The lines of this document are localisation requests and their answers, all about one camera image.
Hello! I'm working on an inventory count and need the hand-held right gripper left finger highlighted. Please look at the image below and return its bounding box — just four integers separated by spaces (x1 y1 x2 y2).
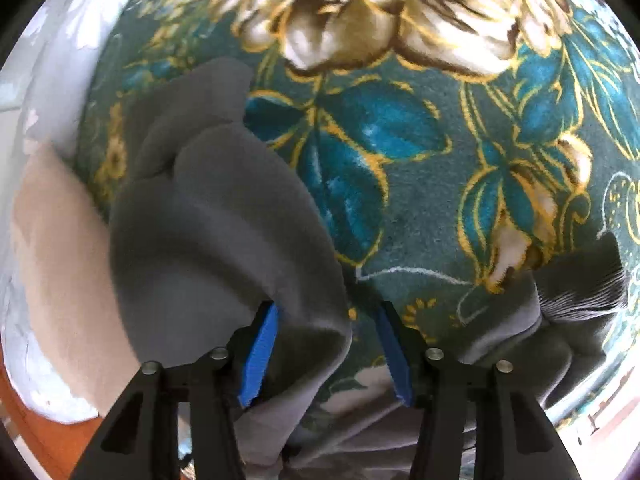
67 301 281 480

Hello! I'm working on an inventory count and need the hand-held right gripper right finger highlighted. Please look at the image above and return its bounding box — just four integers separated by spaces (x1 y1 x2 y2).
376 301 571 480

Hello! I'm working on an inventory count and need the grey sweatshirt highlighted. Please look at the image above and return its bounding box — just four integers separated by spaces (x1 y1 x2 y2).
109 56 630 480

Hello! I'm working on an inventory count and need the beige pillow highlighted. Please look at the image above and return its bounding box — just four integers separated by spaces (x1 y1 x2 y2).
10 141 143 406

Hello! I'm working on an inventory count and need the green floral blanket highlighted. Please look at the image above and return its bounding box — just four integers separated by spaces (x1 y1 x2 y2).
75 0 640 461

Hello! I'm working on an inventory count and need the white floral bed sheet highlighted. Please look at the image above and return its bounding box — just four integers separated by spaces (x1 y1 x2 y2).
0 0 161 423

